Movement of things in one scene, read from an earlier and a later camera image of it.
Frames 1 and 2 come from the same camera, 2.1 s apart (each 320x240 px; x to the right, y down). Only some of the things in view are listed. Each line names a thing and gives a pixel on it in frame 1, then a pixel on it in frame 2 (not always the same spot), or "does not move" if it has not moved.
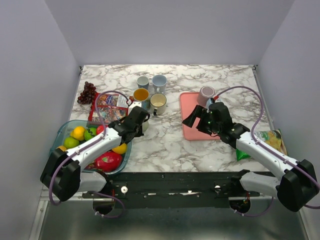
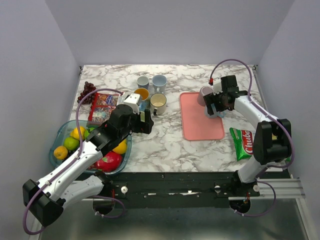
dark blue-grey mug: [143, 82] does not move
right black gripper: [201, 112] to [211, 98]
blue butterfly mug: [142, 95] does not move
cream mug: [158, 101] does not move
